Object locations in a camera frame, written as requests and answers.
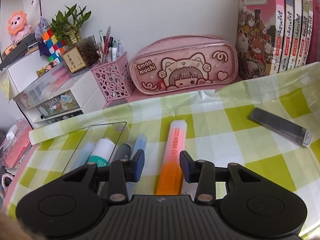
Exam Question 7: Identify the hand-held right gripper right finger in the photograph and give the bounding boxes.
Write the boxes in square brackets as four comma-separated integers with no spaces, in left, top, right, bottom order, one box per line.
[180,151,262,203]

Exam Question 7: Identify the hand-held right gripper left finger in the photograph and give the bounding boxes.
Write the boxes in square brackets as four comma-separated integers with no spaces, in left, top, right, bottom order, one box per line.
[61,150,146,203]

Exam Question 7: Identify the blue highlighter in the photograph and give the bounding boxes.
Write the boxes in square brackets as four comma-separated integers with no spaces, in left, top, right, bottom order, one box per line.
[130,133,148,159]

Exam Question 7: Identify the grey marker pen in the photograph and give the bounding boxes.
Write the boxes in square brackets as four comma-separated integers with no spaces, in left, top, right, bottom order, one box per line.
[114,143,132,162]

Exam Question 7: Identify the orange highlighter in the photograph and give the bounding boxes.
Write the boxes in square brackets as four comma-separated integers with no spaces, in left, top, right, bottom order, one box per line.
[156,120,188,196]

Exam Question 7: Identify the white glue stick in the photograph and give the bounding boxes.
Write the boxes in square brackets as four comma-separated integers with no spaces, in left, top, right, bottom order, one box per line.
[89,137,118,168]

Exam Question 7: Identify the clear plastic box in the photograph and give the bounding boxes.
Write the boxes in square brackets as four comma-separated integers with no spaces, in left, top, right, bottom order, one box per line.
[61,121,140,195]

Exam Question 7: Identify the black pencil lead case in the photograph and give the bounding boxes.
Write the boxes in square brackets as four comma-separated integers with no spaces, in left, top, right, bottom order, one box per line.
[247,107,312,147]

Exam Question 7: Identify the green checked tablecloth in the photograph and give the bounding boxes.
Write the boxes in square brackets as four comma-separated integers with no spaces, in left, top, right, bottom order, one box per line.
[7,61,320,240]

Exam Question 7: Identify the white drawer unit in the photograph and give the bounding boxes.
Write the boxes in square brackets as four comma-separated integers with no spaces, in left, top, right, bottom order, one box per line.
[15,70,110,130]

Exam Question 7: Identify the pink perforated pen holder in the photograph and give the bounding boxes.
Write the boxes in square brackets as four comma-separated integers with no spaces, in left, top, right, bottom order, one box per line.
[89,51,134,102]

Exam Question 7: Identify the pink cartoon pencil case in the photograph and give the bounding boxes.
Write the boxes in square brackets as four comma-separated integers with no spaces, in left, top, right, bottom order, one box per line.
[129,35,238,96]

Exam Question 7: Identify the pink notebook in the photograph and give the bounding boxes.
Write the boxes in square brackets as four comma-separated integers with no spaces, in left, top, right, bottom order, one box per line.
[0,124,34,170]

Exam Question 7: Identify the bunch of pens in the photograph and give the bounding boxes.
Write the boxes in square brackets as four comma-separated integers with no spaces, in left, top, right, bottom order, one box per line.
[96,26,124,64]

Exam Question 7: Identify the small wooden sign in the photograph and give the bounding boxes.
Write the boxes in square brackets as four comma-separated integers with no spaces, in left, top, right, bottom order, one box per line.
[61,50,82,74]

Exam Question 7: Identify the clear pot with brown pebbles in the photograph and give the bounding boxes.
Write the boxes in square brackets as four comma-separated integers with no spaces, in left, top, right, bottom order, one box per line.
[75,35,99,72]

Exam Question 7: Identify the clear storage tray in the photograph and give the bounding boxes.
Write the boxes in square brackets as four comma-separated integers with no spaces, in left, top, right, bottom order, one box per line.
[14,64,75,108]

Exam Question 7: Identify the small colourful figurine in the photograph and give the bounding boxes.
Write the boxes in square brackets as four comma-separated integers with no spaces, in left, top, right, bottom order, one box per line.
[36,64,54,77]

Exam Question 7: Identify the pink cat cover book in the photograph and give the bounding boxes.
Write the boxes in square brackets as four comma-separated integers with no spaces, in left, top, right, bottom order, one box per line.
[235,0,286,80]

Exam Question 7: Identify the colourful puzzle cube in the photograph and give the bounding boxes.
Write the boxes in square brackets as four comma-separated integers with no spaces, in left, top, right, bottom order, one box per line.
[40,28,68,63]

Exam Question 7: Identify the white box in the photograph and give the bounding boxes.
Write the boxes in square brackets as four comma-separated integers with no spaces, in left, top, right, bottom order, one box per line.
[7,52,48,100]

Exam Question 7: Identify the pale yellow paper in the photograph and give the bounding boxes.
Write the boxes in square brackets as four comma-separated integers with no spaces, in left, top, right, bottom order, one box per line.
[0,76,12,98]

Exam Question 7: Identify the lucky bamboo plant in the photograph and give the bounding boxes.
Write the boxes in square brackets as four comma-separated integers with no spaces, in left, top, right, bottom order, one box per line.
[49,4,92,44]

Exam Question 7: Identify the black rectangular box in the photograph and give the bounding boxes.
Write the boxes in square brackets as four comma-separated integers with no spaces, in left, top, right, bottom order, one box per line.
[0,34,42,70]

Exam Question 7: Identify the purple tassel charm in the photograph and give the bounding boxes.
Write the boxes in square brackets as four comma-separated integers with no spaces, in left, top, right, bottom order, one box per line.
[31,0,54,58]

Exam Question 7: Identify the small orange box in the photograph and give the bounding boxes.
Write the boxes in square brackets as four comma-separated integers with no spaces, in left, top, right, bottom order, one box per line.
[2,44,15,58]

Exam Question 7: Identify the orange lion toy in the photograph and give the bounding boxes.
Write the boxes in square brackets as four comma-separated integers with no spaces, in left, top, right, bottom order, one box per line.
[6,10,33,43]

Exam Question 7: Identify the pink bead board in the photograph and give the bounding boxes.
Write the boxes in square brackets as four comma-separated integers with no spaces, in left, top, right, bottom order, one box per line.
[306,2,320,64]

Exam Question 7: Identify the black cable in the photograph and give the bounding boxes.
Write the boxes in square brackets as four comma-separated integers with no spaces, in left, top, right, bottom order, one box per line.
[17,100,34,130]

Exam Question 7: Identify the dark bag with braided handle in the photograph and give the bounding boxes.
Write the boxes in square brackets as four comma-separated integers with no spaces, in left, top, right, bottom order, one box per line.
[0,174,14,193]

